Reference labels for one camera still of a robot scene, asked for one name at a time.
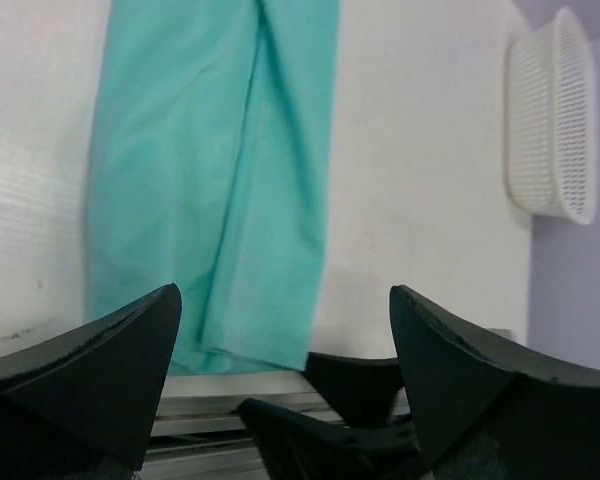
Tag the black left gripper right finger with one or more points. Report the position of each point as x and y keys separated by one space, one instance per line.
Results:
x=486 y=407

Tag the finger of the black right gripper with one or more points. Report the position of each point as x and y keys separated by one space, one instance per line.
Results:
x=361 y=391
x=295 y=446

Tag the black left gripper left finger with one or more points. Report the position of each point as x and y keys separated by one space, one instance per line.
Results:
x=82 y=404

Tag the mint green t-shirt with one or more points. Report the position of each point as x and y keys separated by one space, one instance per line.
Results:
x=210 y=170

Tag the white perforated plastic basket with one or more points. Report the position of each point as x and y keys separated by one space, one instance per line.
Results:
x=551 y=146

